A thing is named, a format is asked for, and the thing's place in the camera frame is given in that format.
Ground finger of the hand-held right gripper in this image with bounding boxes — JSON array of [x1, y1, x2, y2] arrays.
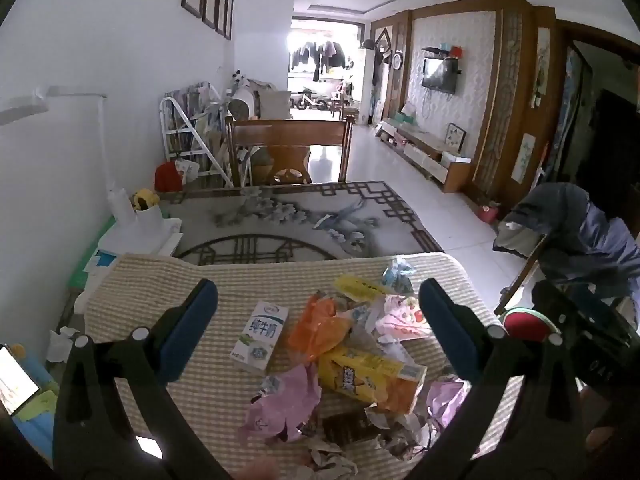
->
[[531, 280, 576, 333]]

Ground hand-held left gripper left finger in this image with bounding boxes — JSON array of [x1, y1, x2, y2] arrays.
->
[[52, 279, 236, 480]]

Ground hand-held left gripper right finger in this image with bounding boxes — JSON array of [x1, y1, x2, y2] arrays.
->
[[405, 278, 586, 480]]

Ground red bin with green rim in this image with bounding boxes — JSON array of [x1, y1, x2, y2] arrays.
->
[[502, 307, 561, 343]]

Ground white milk carton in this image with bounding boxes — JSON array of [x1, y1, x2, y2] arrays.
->
[[229, 301, 290, 372]]

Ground yellow iced tea carton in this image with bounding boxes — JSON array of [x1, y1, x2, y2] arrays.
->
[[317, 344, 428, 415]]

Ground person's left hand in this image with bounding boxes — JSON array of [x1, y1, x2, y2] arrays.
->
[[239, 460, 277, 480]]

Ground pink printed wrapper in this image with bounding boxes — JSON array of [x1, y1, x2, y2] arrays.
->
[[375, 294, 433, 343]]

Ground beige striped mat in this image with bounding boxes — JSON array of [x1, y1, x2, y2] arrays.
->
[[82, 252, 526, 480]]

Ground purple crumpled wrapper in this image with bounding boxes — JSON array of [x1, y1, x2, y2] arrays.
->
[[425, 377, 471, 431]]

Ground dark blue jacket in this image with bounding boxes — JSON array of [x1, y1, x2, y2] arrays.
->
[[492, 182, 640, 306]]

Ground crumpled white paper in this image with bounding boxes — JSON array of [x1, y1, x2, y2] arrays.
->
[[345, 305, 386, 343], [300, 440, 358, 480], [365, 405, 441, 461]]

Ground yellow flat wrapper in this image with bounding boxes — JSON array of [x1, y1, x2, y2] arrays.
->
[[334, 274, 396, 306]]

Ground white box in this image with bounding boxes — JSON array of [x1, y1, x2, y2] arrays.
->
[[97, 217, 183, 261]]

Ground mauve crumpled wrapper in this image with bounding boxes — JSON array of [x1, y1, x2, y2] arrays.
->
[[239, 362, 322, 443]]

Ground white pen holder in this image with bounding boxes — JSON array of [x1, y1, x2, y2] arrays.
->
[[132, 205, 163, 233]]

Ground orange plastic wrapper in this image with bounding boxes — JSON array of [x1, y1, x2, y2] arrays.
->
[[286, 294, 353, 363]]

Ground crumpled white tissue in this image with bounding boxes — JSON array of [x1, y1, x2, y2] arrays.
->
[[47, 327, 81, 363]]

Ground dark brown wrapper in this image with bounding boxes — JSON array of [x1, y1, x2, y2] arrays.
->
[[320, 407, 381, 446]]

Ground yellow plush toy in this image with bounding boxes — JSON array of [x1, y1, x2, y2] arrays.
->
[[131, 189, 161, 211]]

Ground grey patterned tablecloth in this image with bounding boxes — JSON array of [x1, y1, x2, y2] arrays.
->
[[155, 181, 446, 266]]

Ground red bag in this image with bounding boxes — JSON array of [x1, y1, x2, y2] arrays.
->
[[154, 161, 186, 193]]

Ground low wooden television cabinet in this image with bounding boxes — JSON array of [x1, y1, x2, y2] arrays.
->
[[375, 117, 473, 193]]

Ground tablet with lit screen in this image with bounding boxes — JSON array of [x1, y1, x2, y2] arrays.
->
[[0, 345, 41, 416]]

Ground small framed picture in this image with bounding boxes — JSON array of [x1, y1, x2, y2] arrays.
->
[[442, 122, 467, 151]]

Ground white step ladder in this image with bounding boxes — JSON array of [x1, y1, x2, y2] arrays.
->
[[159, 82, 251, 188]]

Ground wooden chair with carved backrest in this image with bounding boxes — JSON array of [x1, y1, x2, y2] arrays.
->
[[224, 115, 356, 188]]

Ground grey cushion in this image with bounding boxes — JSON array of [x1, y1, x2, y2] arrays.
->
[[257, 89, 292, 120]]

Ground child's balance bike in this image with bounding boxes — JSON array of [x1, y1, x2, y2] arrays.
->
[[291, 89, 331, 112]]

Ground white desk lamp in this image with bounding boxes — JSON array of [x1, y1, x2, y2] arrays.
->
[[0, 86, 136, 221]]

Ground hanging dark clothes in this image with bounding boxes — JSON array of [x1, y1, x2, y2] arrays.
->
[[287, 40, 358, 83]]

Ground wall mounted television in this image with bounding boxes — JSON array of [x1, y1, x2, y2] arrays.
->
[[422, 57, 458, 96]]

